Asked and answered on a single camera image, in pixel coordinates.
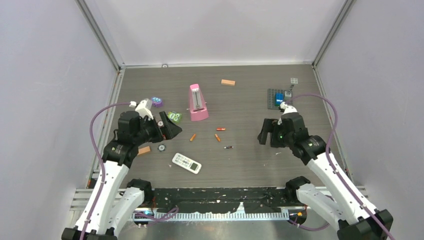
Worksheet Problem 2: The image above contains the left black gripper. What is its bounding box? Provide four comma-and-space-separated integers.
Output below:
133, 111, 181, 146

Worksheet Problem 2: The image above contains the white remote control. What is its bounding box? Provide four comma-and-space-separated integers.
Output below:
171, 152, 202, 174

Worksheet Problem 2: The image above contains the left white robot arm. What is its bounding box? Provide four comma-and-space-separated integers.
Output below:
61, 110, 182, 240

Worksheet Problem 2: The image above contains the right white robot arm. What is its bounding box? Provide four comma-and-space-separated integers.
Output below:
257, 112, 394, 240

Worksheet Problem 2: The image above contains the green monster toy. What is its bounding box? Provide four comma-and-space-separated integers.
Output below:
167, 111, 183, 124

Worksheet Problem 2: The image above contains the small round gear toy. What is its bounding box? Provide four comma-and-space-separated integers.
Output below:
157, 144, 166, 152

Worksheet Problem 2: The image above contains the purple round toy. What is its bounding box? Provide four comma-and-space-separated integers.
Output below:
151, 97, 164, 108

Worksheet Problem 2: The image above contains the blue lego brick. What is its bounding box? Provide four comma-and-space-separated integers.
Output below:
273, 92, 285, 107

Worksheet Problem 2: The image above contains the wooden block near left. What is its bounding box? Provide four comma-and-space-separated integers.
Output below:
137, 146, 151, 156

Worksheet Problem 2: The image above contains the wooden block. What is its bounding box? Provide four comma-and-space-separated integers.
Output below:
221, 79, 236, 87
137, 146, 151, 156

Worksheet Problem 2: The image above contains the pink metronome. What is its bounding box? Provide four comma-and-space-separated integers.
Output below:
188, 84, 209, 122

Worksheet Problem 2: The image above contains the grey lego baseplate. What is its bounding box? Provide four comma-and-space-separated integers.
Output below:
267, 88, 291, 110

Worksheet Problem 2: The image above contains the grey lego tower piece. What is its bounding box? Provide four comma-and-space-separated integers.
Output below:
284, 84, 295, 99

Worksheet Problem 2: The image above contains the wooden block far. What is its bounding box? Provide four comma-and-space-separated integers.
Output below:
221, 79, 236, 87

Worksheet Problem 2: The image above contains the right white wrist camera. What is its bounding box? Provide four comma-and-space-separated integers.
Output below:
279, 101, 298, 115

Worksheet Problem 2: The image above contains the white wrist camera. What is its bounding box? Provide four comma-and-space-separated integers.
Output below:
279, 101, 298, 115
129, 98, 154, 121

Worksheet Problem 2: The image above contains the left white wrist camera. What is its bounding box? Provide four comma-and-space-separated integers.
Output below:
129, 98, 154, 121

